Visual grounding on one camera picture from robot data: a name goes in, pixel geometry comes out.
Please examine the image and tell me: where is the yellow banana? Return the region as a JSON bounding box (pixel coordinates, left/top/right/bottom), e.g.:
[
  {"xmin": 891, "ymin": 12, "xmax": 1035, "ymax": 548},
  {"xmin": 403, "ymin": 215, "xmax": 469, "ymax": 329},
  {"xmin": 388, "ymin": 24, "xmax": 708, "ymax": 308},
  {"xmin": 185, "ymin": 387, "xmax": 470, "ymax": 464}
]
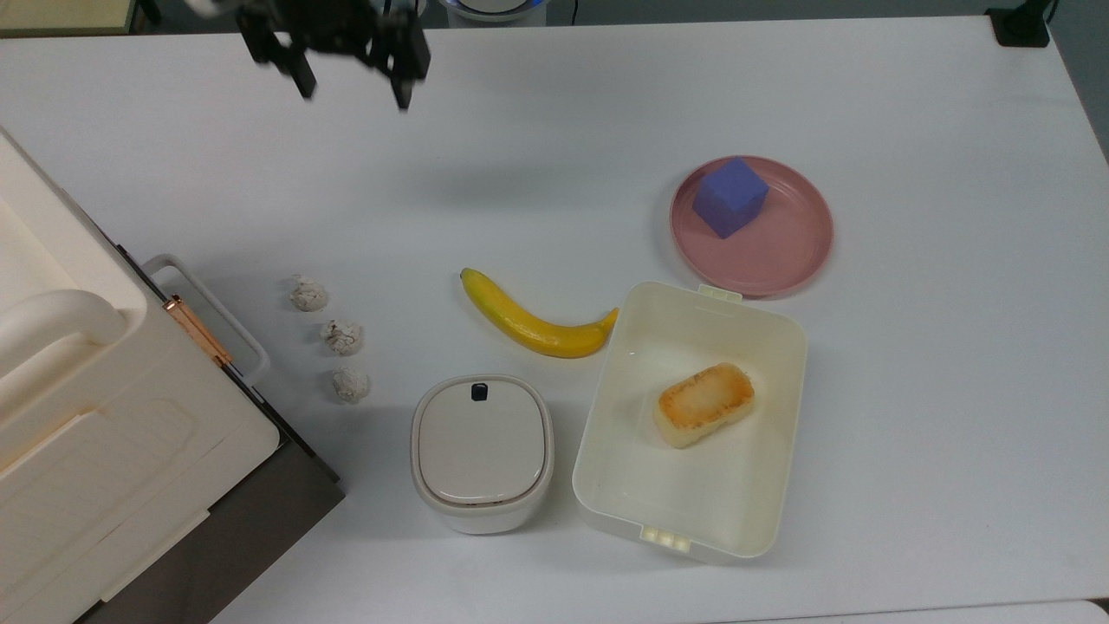
[{"xmin": 458, "ymin": 266, "xmax": 621, "ymax": 360}]

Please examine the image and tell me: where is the black table clamp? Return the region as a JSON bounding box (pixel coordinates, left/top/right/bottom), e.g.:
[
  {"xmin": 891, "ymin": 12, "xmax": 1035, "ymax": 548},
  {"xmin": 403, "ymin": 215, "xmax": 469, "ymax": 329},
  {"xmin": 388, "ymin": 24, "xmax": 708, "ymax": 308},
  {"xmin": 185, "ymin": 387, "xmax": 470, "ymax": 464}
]
[{"xmin": 986, "ymin": 0, "xmax": 1056, "ymax": 49}]

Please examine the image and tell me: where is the cream toy fridge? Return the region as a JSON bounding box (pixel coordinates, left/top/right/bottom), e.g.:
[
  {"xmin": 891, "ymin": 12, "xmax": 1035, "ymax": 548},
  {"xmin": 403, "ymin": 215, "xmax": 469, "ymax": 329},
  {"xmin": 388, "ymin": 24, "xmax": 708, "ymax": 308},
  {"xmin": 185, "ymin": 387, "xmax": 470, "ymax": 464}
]
[{"xmin": 0, "ymin": 128, "xmax": 283, "ymax": 624}]

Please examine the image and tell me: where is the toasted bread piece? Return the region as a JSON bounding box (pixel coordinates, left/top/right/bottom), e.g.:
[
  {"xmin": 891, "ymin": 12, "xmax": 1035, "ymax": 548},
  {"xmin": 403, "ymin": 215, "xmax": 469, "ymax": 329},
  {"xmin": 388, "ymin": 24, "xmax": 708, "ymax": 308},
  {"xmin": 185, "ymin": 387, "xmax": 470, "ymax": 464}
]
[{"xmin": 652, "ymin": 361, "xmax": 756, "ymax": 450}]

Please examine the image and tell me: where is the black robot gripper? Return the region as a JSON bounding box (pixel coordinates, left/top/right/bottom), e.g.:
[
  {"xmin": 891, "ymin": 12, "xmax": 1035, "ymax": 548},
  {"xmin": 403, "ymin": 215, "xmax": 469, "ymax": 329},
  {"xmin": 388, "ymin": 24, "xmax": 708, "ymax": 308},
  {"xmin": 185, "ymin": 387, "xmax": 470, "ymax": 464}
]
[{"xmin": 236, "ymin": 0, "xmax": 431, "ymax": 112}]

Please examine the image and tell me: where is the small white trash can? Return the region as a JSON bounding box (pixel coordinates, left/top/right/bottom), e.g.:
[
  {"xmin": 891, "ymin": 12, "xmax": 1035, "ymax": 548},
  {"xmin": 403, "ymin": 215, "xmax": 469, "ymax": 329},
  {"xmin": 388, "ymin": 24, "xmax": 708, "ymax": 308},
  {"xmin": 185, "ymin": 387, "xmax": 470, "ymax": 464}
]
[{"xmin": 409, "ymin": 374, "xmax": 556, "ymax": 536}]

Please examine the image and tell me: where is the brown drawer cabinet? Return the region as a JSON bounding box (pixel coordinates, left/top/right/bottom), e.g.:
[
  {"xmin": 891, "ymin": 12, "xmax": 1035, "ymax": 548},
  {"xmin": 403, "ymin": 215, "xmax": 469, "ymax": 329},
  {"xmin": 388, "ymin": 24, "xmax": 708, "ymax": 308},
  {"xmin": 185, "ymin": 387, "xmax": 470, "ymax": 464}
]
[{"xmin": 76, "ymin": 195, "xmax": 347, "ymax": 624}]

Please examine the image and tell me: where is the crumpled white paper ball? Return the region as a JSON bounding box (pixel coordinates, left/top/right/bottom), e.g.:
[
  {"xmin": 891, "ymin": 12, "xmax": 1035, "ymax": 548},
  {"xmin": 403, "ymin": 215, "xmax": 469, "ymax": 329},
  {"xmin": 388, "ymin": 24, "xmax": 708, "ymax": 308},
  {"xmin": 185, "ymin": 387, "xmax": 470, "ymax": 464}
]
[
  {"xmin": 331, "ymin": 366, "xmax": 373, "ymax": 405},
  {"xmin": 319, "ymin": 318, "xmax": 365, "ymax": 357},
  {"xmin": 289, "ymin": 275, "xmax": 329, "ymax": 314}
]

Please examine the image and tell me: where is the brown drawer with white handle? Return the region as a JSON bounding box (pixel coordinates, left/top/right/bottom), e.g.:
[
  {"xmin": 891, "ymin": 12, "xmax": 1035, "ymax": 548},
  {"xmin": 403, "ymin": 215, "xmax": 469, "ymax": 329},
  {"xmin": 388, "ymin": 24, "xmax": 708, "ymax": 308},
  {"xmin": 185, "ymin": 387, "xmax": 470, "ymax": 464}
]
[{"xmin": 113, "ymin": 245, "xmax": 272, "ymax": 408}]

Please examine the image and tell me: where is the pink plate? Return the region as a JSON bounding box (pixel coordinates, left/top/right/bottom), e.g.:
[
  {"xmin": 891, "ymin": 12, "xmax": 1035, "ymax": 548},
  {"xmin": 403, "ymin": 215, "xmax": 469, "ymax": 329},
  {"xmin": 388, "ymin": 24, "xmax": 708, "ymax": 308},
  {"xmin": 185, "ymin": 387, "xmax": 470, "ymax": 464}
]
[{"xmin": 669, "ymin": 155, "xmax": 835, "ymax": 299}]

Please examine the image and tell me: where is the copper fridge door handle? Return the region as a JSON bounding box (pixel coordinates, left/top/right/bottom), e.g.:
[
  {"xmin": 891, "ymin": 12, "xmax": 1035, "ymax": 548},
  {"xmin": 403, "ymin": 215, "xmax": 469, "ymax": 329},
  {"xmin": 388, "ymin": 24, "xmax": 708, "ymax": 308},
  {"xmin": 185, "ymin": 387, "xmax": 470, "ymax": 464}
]
[{"xmin": 164, "ymin": 294, "xmax": 234, "ymax": 367}]

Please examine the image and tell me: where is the purple cube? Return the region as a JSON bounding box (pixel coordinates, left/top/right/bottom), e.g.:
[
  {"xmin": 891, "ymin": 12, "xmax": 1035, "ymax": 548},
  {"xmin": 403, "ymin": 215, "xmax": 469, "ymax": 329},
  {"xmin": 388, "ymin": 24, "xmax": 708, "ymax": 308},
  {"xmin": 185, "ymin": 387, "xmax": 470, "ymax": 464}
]
[{"xmin": 691, "ymin": 156, "xmax": 770, "ymax": 240}]

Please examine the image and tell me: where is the yellow wooden desk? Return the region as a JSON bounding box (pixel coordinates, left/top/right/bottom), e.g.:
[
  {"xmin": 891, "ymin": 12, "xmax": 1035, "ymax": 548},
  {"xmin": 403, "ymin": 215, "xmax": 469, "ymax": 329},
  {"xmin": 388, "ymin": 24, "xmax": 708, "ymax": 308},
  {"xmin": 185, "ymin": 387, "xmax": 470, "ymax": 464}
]
[{"xmin": 0, "ymin": 0, "xmax": 141, "ymax": 37}]

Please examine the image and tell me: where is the white plastic storage box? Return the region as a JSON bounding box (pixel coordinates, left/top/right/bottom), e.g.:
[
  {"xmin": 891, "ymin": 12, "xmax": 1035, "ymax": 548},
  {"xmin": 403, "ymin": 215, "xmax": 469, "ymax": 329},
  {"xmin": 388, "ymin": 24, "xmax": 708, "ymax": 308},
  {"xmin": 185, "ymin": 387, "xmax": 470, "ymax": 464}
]
[{"xmin": 571, "ymin": 279, "xmax": 809, "ymax": 565}]

